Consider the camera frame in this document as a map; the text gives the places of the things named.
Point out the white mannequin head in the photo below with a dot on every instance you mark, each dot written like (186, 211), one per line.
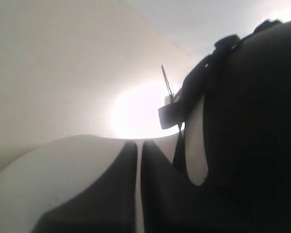
(50, 175)

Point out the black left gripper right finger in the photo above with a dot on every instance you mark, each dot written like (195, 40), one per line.
(171, 203)

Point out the black helmet with tinted visor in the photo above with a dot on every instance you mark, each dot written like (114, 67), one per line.
(245, 88)

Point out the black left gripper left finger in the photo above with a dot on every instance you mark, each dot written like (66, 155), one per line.
(106, 206)

